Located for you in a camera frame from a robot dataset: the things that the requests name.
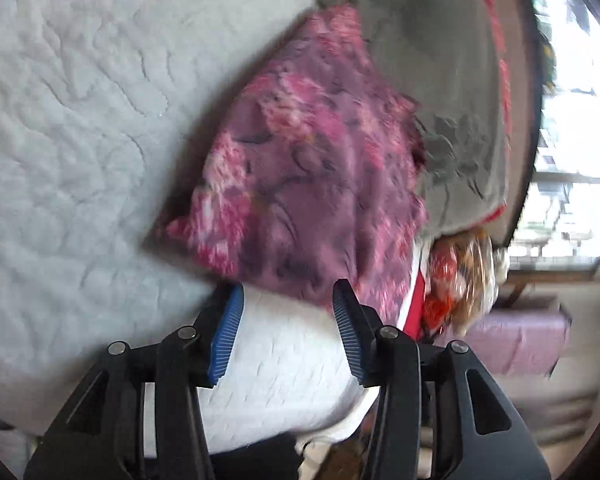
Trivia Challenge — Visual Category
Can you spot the lilac cloth covered furniture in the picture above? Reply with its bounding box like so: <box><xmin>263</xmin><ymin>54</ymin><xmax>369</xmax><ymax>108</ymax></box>
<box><xmin>455</xmin><ymin>309</ymin><xmax>572</xmax><ymax>377</ymax></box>

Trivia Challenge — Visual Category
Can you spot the grey floral pillow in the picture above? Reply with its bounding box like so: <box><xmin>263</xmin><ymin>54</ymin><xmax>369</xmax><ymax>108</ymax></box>
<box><xmin>299</xmin><ymin>0</ymin><xmax>512</xmax><ymax>241</ymax></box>

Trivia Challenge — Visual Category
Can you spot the plastic bag of items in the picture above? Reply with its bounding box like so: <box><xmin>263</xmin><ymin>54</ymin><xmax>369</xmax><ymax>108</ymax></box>
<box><xmin>422</xmin><ymin>229</ymin><xmax>509</xmax><ymax>335</ymax></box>

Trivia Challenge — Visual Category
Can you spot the purple pink floral garment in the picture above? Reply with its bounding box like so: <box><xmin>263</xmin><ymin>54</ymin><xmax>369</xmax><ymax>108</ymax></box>
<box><xmin>164</xmin><ymin>4</ymin><xmax>427</xmax><ymax>323</ymax></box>

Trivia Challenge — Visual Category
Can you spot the window with bars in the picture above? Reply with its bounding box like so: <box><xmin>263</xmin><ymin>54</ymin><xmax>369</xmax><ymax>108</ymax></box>
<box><xmin>508</xmin><ymin>0</ymin><xmax>600</xmax><ymax>275</ymax></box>

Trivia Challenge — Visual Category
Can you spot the white quilted mattress cover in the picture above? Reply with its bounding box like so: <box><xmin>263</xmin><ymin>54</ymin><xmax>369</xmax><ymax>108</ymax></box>
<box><xmin>0</xmin><ymin>0</ymin><xmax>382</xmax><ymax>456</ymax></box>

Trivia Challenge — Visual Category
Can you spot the red patterned blanket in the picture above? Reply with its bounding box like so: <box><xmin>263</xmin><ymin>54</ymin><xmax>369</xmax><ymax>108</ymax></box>
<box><xmin>404</xmin><ymin>0</ymin><xmax>512</xmax><ymax>338</ymax></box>

